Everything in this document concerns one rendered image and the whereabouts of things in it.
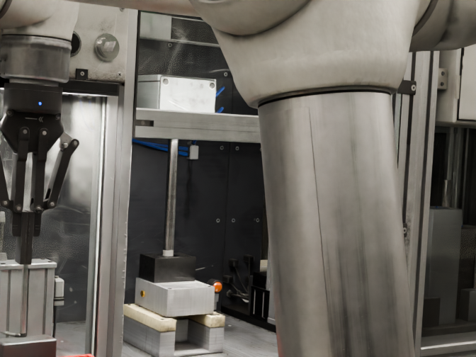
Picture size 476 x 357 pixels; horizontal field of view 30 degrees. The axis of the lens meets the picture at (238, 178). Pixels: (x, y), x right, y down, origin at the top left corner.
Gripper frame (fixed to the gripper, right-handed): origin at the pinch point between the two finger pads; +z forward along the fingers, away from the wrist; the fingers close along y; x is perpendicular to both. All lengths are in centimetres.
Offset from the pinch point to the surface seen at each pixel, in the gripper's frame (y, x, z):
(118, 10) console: -14.2, -9.6, -32.5
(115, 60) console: -14.2, -9.5, -25.2
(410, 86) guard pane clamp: -74, -16, -27
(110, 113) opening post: -14.3, -10.5, -17.3
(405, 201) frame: -75, -17, -5
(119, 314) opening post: -17.9, -10.7, 13.2
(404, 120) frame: -73, -16, -20
